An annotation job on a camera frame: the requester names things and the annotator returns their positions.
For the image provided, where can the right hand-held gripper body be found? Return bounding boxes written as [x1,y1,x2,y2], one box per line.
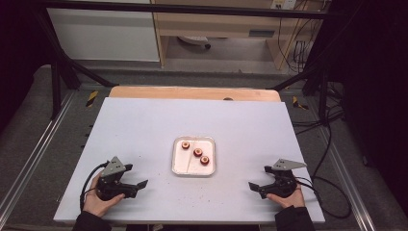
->
[259,158,308,199]

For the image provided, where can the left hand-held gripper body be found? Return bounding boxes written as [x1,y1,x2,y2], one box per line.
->
[95,156,139,202]

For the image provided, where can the white square tray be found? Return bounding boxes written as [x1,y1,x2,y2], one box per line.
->
[170,136,217,177]

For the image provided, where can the thin wooden skewer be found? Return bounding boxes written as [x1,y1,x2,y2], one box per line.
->
[186,140,198,173]

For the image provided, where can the person's right hand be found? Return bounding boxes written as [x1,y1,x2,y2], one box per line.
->
[266,185,306,210]

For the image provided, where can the person's left hand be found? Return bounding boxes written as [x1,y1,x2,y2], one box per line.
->
[82,172,126,218]

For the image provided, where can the light wooden table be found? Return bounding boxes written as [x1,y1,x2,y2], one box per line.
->
[108,85,283,103]

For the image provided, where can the white cabinet panel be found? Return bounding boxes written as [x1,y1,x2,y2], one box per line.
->
[46,7,161,63]

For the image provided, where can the white chair base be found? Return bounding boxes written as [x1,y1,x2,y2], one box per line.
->
[177,36,213,50]

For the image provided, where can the light wooden desk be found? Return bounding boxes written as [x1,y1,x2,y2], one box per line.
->
[151,0,329,70]

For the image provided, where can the white power strip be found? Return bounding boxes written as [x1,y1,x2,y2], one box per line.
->
[270,0,297,10]

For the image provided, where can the left hand-held gripper cable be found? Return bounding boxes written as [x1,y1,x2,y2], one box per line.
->
[79,162,110,212]

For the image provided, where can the hand-held gripper cable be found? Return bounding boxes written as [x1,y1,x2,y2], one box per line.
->
[79,162,110,212]
[293,175,352,220]

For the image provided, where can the right hand-held gripper cable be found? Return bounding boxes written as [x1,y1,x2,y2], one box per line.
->
[293,175,352,220]

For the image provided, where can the aluminium floor rail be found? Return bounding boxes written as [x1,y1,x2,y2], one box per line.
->
[0,90,77,219]
[315,126,377,231]

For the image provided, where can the black floor cables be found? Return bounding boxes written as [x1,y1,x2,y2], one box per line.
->
[291,81,346,137]

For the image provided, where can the black hanging desk cables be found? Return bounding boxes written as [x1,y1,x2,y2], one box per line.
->
[276,13,315,74]

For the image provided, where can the black metal frame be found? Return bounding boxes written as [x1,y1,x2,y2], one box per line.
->
[31,0,341,121]

